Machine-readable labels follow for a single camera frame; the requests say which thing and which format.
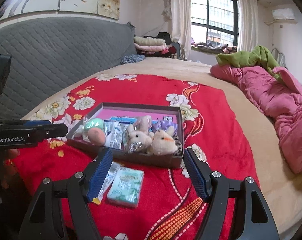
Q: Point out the red floral blanket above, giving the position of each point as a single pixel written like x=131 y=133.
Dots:
x=216 y=130

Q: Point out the dark patterned windowsill bedding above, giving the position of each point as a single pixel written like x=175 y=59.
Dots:
x=211 y=48

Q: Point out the blue patterned cloth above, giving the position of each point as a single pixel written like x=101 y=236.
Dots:
x=131 y=59

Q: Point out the barred window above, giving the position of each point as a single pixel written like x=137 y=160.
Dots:
x=216 y=17

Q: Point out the blue and white plastic packet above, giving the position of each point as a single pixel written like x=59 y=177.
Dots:
x=114 y=135

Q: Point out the cream plush rabbit rhinestone bow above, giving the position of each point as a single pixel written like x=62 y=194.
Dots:
x=138 y=136

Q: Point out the white air conditioner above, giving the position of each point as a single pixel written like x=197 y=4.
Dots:
x=283 y=13

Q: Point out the green tissue pack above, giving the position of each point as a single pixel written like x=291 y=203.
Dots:
x=126 y=187

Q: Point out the pink quilt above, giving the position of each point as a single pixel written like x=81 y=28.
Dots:
x=278 y=97

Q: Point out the white curtain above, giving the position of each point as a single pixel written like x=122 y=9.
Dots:
x=247 y=22
x=181 y=17

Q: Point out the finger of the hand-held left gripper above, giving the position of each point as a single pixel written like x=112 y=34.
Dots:
x=37 y=123
x=53 y=130

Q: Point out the grey quilted headboard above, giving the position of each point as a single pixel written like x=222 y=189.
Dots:
x=53 y=55

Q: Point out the pink booklet with blue label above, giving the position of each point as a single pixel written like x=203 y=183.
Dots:
x=146 y=112

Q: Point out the leopard print scrunchie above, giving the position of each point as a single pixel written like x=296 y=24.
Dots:
x=178 y=146

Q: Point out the green blanket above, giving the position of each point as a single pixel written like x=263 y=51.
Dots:
x=255 y=57

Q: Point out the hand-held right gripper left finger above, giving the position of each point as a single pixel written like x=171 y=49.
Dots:
x=101 y=177

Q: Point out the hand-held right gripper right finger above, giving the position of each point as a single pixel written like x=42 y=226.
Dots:
x=196 y=175

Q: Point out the yellow clear plastic packet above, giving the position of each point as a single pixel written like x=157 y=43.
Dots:
x=111 y=172

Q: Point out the peach makeup sponge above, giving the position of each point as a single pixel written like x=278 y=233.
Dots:
x=97 y=136

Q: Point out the person's left hand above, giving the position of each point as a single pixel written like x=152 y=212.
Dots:
x=11 y=156

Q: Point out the mint green makeup sponge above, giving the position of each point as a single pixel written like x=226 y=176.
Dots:
x=94 y=123

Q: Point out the cream plush toy purple bow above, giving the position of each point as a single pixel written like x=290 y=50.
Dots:
x=163 y=142

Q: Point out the dark brown cardboard box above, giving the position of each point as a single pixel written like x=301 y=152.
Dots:
x=146 y=161

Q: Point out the pile of folded clothes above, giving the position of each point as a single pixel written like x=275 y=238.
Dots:
x=148 y=42

